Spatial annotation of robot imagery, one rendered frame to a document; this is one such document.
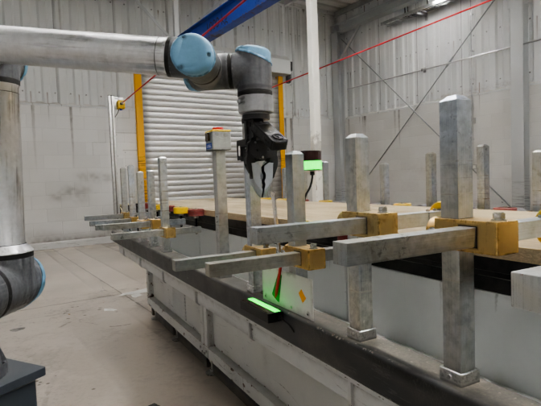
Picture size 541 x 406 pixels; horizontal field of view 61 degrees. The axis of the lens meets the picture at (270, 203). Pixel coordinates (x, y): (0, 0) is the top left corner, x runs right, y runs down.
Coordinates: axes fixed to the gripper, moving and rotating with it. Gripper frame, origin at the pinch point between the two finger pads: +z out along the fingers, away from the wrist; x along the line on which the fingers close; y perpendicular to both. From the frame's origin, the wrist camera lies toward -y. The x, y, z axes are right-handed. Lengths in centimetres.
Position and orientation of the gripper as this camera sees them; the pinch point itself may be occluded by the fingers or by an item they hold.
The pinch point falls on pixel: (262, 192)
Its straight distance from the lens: 118.2
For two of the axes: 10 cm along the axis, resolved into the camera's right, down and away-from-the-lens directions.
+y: -4.7, -0.3, 8.8
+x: -8.8, 0.6, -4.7
